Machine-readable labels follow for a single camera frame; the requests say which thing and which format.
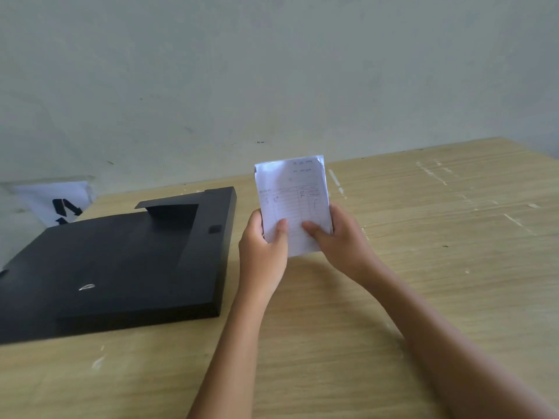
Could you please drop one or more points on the person's right hand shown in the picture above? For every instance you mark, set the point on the person's right hand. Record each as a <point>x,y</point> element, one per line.
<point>345,248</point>

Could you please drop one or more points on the person's left hand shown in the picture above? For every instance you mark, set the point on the person's left hand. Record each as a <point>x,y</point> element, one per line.
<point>257,257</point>

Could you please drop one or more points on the person's right thumb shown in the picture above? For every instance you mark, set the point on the person's right thumb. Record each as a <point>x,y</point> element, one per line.
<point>315,230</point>

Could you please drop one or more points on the person's left thumb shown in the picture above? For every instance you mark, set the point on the person's left thumb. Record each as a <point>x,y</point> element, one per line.
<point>280,233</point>

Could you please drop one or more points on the white paper slips stack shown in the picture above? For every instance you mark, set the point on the white paper slips stack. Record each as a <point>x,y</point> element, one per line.
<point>295,200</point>

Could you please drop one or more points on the person's right forearm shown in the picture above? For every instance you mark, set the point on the person's right forearm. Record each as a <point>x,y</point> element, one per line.
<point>441,344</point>

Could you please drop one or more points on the person's left forearm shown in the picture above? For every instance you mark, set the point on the person's left forearm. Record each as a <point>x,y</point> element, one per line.
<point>238,349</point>

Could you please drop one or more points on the black document box file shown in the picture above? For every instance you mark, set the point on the black document box file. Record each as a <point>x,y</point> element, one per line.
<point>113,261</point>

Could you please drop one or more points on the white sheet with black arrows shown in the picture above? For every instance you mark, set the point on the white sheet with black arrows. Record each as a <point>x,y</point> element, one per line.
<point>59,205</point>

